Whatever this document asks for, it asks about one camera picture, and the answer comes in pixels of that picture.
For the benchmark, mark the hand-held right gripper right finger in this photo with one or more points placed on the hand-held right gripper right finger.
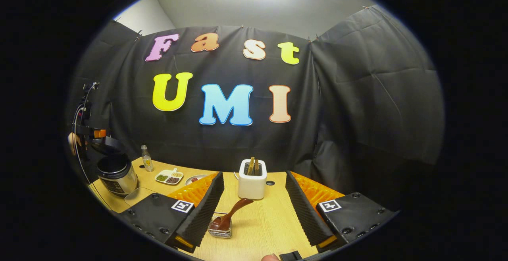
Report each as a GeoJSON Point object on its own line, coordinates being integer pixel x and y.
{"type": "Point", "coordinates": [305, 213]}

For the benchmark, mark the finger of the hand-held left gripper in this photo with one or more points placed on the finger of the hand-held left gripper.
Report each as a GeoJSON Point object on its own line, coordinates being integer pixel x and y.
{"type": "Point", "coordinates": [100, 133]}

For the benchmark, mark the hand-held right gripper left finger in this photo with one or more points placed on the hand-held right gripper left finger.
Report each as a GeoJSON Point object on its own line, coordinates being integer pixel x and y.
{"type": "Point", "coordinates": [206, 207]}

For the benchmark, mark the brown wooden spoon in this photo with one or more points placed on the brown wooden spoon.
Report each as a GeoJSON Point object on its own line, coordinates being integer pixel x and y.
{"type": "Point", "coordinates": [234, 209]}

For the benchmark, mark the black silver rice cooker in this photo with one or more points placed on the black silver rice cooker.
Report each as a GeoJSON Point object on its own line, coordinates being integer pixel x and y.
{"type": "Point", "coordinates": [117, 177]}

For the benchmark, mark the white round plate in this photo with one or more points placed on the white round plate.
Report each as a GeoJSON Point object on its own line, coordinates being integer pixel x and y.
{"type": "Point", "coordinates": [200, 178]}

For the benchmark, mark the white divided grain dish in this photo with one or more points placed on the white divided grain dish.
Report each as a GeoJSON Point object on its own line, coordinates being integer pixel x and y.
{"type": "Point", "coordinates": [168, 176]}

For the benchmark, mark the white toaster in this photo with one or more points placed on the white toaster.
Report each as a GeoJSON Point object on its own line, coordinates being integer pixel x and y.
{"type": "Point", "coordinates": [252, 185]}

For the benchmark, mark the small clear glass bottle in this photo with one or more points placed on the small clear glass bottle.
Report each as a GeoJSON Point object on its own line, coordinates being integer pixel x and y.
{"type": "Point", "coordinates": [147, 161]}

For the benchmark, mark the brown toast slice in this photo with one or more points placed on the brown toast slice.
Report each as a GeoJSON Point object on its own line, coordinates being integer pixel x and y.
{"type": "Point", "coordinates": [251, 166]}
{"type": "Point", "coordinates": [256, 167]}

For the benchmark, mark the black backdrop cloth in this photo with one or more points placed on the black backdrop cloth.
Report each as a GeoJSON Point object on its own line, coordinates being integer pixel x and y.
{"type": "Point", "coordinates": [357, 114]}

